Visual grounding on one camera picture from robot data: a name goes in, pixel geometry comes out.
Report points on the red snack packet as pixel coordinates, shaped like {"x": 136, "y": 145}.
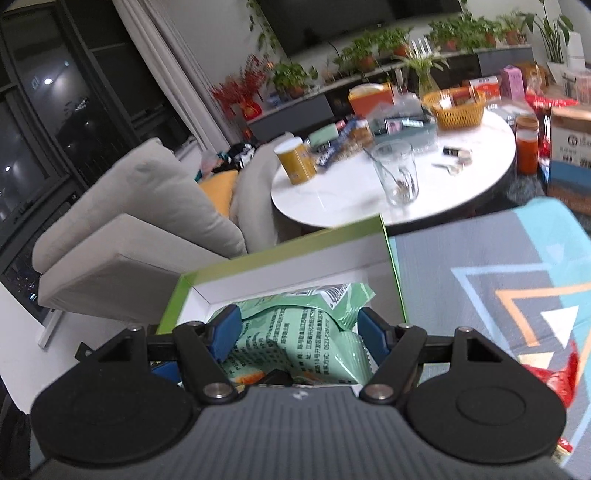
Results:
{"x": 556, "y": 376}

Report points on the brown and blue cardboard box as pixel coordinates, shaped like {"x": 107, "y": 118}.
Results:
{"x": 570, "y": 138}

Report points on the flat red packet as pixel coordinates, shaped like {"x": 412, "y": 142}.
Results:
{"x": 549, "y": 102}

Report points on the long blue snack packet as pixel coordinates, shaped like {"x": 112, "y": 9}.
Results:
{"x": 337, "y": 145}

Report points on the tan snack packet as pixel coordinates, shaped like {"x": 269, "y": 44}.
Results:
{"x": 361, "y": 134}

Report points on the green snack bag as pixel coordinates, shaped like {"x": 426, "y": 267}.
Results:
{"x": 295, "y": 341}

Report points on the row of green potted plants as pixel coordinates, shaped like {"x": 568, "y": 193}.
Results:
{"x": 364, "y": 48}

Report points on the green pouch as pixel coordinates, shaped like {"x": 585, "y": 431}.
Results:
{"x": 323, "y": 134}

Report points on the red and white box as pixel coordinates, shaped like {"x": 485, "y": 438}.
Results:
{"x": 487, "y": 85}

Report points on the tall plant in white pot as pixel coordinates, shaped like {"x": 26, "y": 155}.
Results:
{"x": 549, "y": 27}

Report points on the clear storage box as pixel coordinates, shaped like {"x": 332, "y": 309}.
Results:
{"x": 577, "y": 87}

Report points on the glass vase with plant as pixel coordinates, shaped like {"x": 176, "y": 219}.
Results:
{"x": 425, "y": 83}

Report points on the teal tray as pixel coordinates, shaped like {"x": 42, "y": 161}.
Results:
{"x": 406, "y": 127}

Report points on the orange jar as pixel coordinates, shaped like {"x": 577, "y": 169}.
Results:
{"x": 527, "y": 154}

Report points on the dark clothing pile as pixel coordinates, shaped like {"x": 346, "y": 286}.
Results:
{"x": 240, "y": 157}

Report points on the black television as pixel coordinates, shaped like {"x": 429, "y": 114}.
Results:
{"x": 346, "y": 23}

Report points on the pink box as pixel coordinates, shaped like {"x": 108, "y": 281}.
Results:
{"x": 512, "y": 85}

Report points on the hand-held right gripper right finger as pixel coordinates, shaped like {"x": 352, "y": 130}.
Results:
{"x": 371, "y": 339}

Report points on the orange woven basket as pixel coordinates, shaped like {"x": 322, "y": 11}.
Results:
{"x": 457, "y": 117}

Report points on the brown jar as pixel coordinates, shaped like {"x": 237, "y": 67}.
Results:
{"x": 527, "y": 123}

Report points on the green cardboard box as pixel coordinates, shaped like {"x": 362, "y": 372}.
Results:
{"x": 295, "y": 267}

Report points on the small black tube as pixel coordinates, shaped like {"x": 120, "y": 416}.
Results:
{"x": 450, "y": 151}

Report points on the yellow cushion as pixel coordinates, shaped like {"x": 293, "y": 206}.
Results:
{"x": 219, "y": 189}

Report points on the yellow canister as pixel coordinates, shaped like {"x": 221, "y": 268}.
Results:
{"x": 298, "y": 164}

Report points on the round white table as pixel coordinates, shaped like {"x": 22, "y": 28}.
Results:
{"x": 332, "y": 198}

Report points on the orange box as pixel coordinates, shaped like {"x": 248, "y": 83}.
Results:
{"x": 369, "y": 104}

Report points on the tape roll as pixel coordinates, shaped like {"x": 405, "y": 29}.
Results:
{"x": 465, "y": 158}

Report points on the white appliance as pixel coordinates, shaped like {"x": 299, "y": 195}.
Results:
{"x": 575, "y": 50}

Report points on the hanging green vine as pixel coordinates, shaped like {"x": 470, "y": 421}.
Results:
{"x": 263, "y": 27}

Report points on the white curtain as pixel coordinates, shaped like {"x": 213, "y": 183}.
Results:
{"x": 175, "y": 69}

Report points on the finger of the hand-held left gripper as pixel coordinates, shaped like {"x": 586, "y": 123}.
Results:
{"x": 164, "y": 372}

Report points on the patterned grey blue mat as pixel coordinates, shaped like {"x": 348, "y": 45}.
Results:
{"x": 461, "y": 286}

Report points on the grey television cabinet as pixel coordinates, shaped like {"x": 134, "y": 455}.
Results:
{"x": 300, "y": 110}

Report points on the red flower plant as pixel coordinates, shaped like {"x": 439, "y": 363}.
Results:
{"x": 233, "y": 90}

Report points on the clear glass cup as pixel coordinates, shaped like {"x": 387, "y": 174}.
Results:
{"x": 397, "y": 175}

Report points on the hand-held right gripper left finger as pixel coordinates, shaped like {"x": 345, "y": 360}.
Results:
{"x": 226, "y": 332}

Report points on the scissors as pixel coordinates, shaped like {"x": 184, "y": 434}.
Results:
{"x": 445, "y": 168}

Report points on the beige sofa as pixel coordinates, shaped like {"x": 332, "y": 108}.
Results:
{"x": 138, "y": 207}

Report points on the dark framed window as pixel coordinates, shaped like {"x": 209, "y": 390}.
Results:
{"x": 46, "y": 115}

